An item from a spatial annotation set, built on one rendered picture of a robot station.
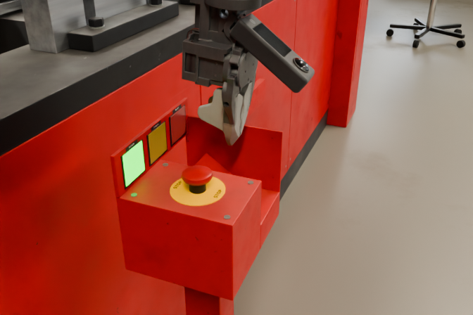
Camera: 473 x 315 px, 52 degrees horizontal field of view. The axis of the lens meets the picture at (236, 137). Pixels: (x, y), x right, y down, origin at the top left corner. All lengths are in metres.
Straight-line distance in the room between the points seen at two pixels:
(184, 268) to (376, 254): 1.21
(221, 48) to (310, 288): 1.13
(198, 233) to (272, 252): 1.15
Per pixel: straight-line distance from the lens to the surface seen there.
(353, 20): 2.45
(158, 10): 1.05
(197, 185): 0.62
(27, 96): 0.73
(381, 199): 2.08
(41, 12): 0.90
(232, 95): 0.62
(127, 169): 0.64
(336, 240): 1.83
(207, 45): 0.62
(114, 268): 0.97
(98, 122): 0.82
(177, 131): 0.74
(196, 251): 0.63
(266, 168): 0.76
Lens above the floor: 1.13
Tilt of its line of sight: 27 degrees down
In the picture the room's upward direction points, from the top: straight up
